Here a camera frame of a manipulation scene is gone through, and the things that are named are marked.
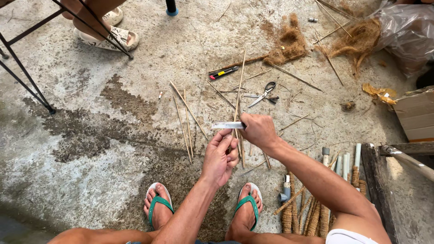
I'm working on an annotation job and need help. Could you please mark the long-strand coir fibre bundle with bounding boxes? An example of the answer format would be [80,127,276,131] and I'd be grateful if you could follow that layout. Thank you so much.
[318,18,382,74]

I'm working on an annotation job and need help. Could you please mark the person's left leg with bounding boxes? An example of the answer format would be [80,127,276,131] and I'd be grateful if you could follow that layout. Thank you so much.
[47,227,160,244]

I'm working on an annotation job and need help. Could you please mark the person's right foot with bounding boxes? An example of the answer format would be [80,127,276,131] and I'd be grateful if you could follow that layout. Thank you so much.
[225,183,264,242]

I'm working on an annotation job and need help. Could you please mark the person's right hand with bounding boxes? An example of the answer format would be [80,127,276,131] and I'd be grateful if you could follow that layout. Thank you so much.
[239,113,282,154]

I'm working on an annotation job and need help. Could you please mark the crumpled yellow paper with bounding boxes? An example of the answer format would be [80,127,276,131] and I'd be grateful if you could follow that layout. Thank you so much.
[362,83,398,105]

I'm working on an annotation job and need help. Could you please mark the person's foot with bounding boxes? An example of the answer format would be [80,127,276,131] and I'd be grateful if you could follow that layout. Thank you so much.
[143,183,174,232]
[225,183,264,242]

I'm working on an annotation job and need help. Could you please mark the black red utility knife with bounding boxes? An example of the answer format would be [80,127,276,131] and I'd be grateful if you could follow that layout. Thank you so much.
[208,66,239,81]

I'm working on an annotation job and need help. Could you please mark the black metal stool frame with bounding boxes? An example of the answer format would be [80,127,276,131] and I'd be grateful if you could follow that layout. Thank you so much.
[0,0,135,115]

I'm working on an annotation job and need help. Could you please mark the scattered bamboo sticks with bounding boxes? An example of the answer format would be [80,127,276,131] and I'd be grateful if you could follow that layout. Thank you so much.
[169,0,354,175]

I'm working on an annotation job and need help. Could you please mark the person's left hand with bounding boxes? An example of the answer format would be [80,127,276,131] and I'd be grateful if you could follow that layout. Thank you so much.
[200,129,240,188]

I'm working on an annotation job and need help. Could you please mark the cardboard box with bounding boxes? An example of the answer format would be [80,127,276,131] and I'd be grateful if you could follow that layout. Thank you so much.
[393,86,434,143]

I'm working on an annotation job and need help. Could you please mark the person's left foot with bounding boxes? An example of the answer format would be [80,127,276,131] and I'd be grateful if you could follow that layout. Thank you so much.
[143,183,174,232]

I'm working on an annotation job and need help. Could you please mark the white patterned slide sandal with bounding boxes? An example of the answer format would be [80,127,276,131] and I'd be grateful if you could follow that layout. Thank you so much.
[73,26,140,52]
[101,7,124,27]

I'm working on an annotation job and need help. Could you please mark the bundle of coir-wrapped pipes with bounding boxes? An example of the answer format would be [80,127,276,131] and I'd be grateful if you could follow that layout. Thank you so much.
[273,142,368,238]

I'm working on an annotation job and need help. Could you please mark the green strap flip-flop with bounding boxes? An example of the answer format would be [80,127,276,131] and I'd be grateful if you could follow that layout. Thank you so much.
[233,182,264,232]
[145,182,175,228]

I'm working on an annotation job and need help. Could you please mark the steel blade knife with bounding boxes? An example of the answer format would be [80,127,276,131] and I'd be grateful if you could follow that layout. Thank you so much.
[211,121,247,130]

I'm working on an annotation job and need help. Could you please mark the weathered wooden plank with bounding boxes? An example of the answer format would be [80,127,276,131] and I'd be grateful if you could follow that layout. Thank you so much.
[360,141,434,244]

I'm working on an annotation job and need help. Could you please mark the person's white shorts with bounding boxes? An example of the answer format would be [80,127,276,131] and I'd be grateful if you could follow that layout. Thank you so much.
[325,228,380,244]

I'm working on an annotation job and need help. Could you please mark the brown coir fibre pile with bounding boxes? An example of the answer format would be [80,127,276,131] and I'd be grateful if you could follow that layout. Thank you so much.
[263,13,308,66]

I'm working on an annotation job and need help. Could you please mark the black leg with blue cap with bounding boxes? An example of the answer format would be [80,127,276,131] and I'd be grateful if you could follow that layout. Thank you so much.
[165,0,179,17]

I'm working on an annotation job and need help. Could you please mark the long thin bamboo strip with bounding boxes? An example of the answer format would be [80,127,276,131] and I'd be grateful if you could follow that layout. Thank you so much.
[229,50,247,154]

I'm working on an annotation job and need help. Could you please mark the black-handled steel scissors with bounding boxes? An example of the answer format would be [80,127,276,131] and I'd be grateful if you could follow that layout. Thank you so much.
[248,81,277,108]

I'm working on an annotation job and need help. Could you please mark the small black-handled tool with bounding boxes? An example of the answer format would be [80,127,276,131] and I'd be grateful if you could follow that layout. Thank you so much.
[243,94,279,104]

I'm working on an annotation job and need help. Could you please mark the clear plastic bag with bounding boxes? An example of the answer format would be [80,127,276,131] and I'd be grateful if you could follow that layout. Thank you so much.
[369,0,434,78]

